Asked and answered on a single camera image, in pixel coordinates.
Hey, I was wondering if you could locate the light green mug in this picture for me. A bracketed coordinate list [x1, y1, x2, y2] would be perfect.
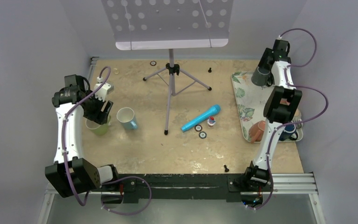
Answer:
[85, 115, 111, 136]

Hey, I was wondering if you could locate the dark grey mug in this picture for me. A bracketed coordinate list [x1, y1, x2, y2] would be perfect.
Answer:
[251, 66, 274, 87]

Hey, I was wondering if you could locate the light blue mug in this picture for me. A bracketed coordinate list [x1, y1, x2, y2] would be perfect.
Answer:
[116, 107, 138, 130]

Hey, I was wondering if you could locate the textured salmon mug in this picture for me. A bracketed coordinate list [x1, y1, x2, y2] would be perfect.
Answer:
[248, 120, 266, 144]

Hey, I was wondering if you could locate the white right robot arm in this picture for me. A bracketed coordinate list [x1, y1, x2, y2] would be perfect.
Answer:
[243, 39, 302, 190]

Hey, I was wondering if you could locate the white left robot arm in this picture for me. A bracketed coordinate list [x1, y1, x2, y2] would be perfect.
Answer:
[45, 75, 120, 198]

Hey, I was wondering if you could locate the striped grey white mug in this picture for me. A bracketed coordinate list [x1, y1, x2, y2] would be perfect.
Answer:
[292, 109, 303, 129]

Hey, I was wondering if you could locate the navy blue mug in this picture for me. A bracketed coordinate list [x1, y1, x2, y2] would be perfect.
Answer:
[279, 124, 298, 141]

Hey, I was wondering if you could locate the floral white serving tray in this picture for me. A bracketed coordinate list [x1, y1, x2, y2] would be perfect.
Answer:
[231, 71, 304, 143]

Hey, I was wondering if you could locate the small cupcake figurine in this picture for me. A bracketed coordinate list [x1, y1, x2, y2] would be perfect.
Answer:
[207, 117, 216, 128]

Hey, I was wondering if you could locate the lilac music stand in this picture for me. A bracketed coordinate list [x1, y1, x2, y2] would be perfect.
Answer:
[101, 0, 234, 136]

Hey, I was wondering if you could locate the round black token upper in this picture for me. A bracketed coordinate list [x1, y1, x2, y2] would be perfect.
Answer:
[194, 125, 203, 132]

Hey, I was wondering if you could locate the round black token lower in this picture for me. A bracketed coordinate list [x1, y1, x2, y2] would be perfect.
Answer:
[199, 131, 207, 139]

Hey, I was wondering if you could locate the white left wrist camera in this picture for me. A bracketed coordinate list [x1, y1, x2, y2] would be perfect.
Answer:
[93, 77, 114, 101]

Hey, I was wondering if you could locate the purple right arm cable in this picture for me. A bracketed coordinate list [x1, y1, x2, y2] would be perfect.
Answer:
[245, 28, 329, 210]

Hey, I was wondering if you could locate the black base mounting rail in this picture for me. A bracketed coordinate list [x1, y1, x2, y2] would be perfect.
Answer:
[97, 174, 273, 204]

